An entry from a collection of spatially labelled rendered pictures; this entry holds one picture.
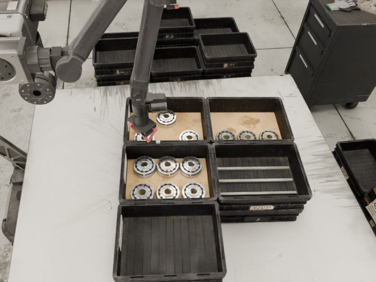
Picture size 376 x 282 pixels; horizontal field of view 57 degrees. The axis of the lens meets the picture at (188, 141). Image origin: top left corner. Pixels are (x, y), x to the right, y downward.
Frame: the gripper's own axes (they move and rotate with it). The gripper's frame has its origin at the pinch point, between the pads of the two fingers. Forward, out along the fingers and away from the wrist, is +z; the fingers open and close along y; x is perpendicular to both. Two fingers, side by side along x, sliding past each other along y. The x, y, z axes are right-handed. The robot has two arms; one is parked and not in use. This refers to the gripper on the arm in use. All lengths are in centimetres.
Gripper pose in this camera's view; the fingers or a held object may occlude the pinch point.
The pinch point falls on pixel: (143, 136)
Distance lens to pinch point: 142.7
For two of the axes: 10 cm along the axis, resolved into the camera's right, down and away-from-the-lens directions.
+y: -7.3, -5.5, 4.2
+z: -0.2, 6.2, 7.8
